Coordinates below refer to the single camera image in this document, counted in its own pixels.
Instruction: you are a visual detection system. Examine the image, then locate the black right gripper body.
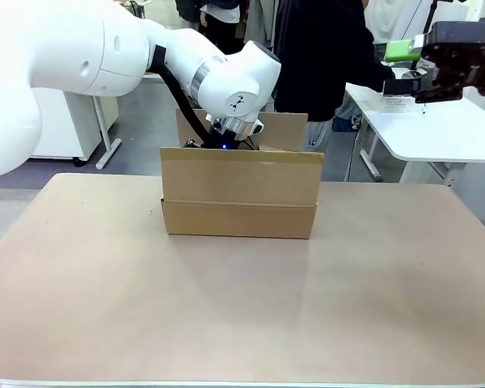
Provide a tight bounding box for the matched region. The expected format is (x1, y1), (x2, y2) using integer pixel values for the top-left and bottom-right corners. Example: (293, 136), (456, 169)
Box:
(422, 18), (485, 97)

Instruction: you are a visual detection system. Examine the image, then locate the black stand pole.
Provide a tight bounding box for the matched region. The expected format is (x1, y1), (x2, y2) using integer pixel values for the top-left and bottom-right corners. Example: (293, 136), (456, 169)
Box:
(424, 0), (444, 36)

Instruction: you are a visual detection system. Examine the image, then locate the person in black sweatshirt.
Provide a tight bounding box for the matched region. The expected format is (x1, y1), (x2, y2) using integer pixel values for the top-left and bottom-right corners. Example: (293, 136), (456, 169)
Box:
(273, 0), (396, 153)

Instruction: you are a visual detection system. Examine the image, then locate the brown cardboard box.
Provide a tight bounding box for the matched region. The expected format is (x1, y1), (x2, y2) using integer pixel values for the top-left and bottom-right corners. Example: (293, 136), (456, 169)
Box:
(159, 108), (325, 240)

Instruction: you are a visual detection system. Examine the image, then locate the white curved-edge table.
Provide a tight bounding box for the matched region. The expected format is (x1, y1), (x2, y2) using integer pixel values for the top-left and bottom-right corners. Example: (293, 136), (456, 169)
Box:
(344, 66), (485, 187)

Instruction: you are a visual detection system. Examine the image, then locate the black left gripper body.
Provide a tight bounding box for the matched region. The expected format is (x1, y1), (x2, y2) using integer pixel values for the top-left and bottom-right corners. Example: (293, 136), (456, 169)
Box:
(205, 128), (244, 151)

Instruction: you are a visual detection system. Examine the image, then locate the white grey-legged table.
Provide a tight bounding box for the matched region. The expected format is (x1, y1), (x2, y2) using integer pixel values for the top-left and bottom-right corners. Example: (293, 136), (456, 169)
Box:
(91, 72), (167, 170)

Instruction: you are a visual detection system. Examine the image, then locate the bystander in dark shirt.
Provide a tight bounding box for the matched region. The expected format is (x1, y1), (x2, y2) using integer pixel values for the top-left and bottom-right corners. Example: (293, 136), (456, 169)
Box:
(175, 0), (246, 56)

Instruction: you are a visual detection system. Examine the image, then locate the person's left forearm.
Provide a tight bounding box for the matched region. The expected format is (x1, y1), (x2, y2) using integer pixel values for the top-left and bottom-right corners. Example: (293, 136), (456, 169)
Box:
(369, 40), (396, 82)

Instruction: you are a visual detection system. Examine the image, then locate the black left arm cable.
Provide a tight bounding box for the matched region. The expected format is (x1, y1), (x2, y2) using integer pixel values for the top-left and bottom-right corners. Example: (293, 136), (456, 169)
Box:
(152, 45), (223, 149)

